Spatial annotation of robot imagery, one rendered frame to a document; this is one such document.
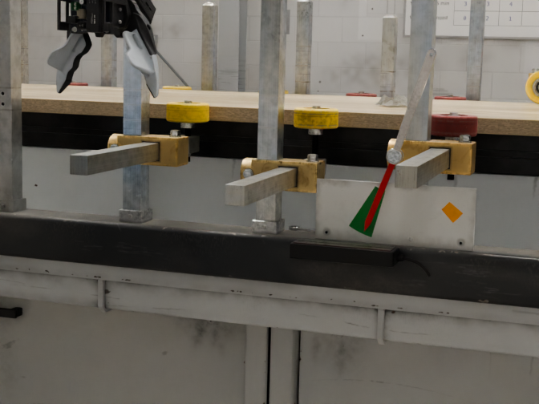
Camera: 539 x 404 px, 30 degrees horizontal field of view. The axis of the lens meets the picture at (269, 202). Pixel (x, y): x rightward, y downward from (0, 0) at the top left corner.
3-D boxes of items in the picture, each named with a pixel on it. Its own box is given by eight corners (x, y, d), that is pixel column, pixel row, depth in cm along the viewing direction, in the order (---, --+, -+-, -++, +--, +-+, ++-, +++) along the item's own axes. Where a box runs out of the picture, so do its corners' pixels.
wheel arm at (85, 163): (88, 181, 150) (88, 152, 150) (68, 179, 152) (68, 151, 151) (199, 155, 191) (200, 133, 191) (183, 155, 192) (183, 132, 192)
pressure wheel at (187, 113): (215, 163, 189) (216, 101, 187) (176, 164, 185) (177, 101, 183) (196, 159, 196) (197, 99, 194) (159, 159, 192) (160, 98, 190)
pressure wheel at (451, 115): (471, 183, 167) (475, 114, 165) (423, 180, 169) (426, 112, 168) (476, 178, 175) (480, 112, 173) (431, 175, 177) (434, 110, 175)
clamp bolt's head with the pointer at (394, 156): (369, 236, 162) (403, 152, 158) (354, 229, 163) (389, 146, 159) (371, 234, 164) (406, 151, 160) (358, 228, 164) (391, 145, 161)
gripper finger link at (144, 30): (132, 68, 133) (99, 14, 134) (139, 68, 135) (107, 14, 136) (159, 47, 131) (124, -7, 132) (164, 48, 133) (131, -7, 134)
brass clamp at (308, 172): (315, 194, 165) (316, 163, 165) (238, 188, 170) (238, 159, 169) (325, 189, 171) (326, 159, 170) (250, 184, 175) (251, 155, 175)
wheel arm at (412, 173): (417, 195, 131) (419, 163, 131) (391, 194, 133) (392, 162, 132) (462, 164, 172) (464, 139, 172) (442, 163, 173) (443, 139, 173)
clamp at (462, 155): (471, 175, 158) (472, 143, 157) (386, 171, 162) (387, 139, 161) (475, 171, 163) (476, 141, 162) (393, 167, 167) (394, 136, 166)
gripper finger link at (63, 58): (24, 79, 135) (58, 24, 132) (49, 79, 140) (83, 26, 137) (40, 94, 134) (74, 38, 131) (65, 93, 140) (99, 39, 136)
